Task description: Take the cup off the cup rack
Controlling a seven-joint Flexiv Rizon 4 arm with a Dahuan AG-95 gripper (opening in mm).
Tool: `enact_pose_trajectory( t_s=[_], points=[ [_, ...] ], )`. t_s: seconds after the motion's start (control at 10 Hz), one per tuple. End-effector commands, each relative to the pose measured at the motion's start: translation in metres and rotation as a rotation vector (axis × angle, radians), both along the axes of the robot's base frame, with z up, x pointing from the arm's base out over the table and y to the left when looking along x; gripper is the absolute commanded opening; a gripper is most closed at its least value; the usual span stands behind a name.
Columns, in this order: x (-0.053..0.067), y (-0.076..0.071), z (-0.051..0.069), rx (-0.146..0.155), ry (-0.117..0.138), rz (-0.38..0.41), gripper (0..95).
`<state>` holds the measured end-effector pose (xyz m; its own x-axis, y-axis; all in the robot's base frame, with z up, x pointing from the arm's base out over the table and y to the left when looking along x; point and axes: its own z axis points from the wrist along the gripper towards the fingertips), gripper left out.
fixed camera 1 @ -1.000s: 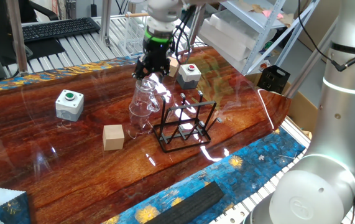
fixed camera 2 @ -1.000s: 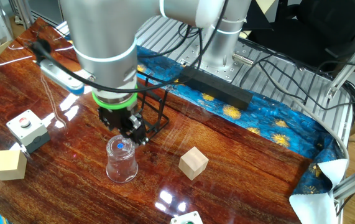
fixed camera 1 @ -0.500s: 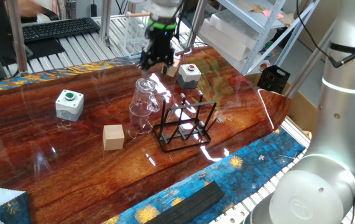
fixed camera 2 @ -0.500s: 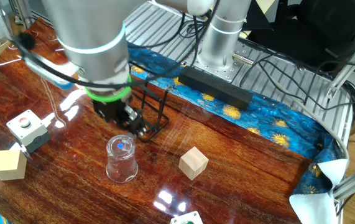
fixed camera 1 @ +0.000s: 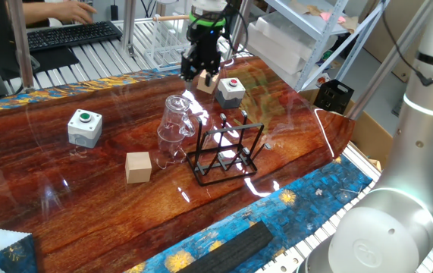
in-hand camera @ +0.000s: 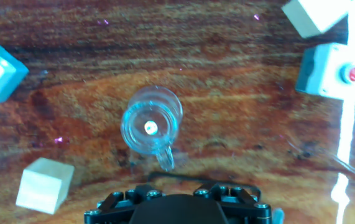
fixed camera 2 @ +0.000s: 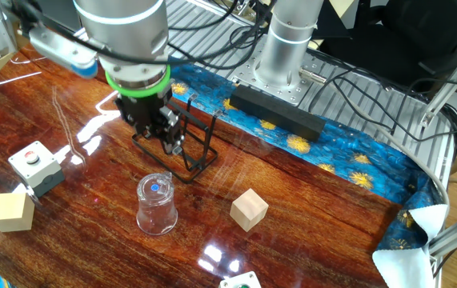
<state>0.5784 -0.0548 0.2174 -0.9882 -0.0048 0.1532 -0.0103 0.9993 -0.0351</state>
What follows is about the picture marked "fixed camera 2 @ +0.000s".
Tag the black office chair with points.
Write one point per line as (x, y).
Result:
(404, 36)

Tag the black foam block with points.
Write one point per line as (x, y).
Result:
(278, 112)

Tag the red push button box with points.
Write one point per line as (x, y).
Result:
(36, 170)

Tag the clear glass cup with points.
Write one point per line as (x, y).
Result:
(157, 208)

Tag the green push button box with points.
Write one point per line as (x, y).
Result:
(240, 282)

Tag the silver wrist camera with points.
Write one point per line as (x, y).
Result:
(64, 50)

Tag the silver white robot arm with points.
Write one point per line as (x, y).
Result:
(124, 24)

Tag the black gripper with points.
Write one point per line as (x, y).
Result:
(144, 112)

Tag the blue starry painted tablecloth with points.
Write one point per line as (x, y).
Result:
(332, 148)

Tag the light wooden cube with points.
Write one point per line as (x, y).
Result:
(12, 212)
(249, 210)

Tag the glossy wood-grain mat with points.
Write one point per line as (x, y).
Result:
(92, 248)

